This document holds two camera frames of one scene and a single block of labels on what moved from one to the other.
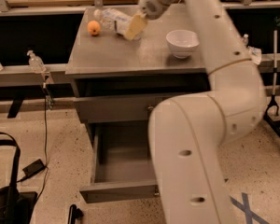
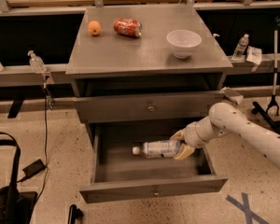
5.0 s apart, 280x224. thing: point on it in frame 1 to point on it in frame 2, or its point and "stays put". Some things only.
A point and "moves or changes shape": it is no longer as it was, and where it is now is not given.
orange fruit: [93, 27] stays put
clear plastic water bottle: [114, 20] moves or changes shape
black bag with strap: [9, 205] stays put
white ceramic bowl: [182, 43] stays put
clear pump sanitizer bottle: [35, 63] stays put
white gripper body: [151, 7] to [192, 135]
